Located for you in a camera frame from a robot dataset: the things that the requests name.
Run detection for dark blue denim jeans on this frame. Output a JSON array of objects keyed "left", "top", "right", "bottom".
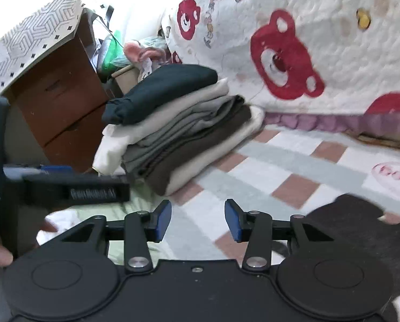
[{"left": 102, "top": 64, "right": 218, "bottom": 126}]

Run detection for pale green garment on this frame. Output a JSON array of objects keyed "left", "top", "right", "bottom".
[{"left": 36, "top": 182, "right": 176, "bottom": 267}]

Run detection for dark brown folded garment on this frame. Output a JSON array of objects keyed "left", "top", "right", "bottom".
[{"left": 143, "top": 103, "right": 251, "bottom": 196}]

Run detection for checkered bed sheet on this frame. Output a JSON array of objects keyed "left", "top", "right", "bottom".
[{"left": 163, "top": 126, "right": 400, "bottom": 259}]

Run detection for grey folded garment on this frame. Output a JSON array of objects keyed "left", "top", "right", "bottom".
[{"left": 121, "top": 95, "right": 244, "bottom": 174}]

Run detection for white folded garment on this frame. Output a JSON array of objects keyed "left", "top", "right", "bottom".
[{"left": 92, "top": 79, "right": 265, "bottom": 196}]

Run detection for brown wooden dresser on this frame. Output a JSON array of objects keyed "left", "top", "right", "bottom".
[{"left": 5, "top": 12, "right": 108, "bottom": 172}]

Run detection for dark brown loose garment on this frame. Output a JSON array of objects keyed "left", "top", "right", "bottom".
[{"left": 276, "top": 194, "right": 400, "bottom": 321}]

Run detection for patterned cloth on dresser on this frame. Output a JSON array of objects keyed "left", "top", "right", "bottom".
[{"left": 0, "top": 0, "right": 82, "bottom": 95}]

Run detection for beige mattress edge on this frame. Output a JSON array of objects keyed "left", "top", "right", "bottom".
[{"left": 344, "top": 131, "right": 400, "bottom": 151}]

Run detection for green plastic bag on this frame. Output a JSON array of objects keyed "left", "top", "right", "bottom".
[{"left": 96, "top": 31, "right": 131, "bottom": 76}]

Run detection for grey plush rabbit toy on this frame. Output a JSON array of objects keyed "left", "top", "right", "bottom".
[{"left": 123, "top": 36, "right": 169, "bottom": 82}]

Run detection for white bear print quilt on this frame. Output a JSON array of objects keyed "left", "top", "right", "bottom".
[{"left": 161, "top": 0, "right": 400, "bottom": 134}]

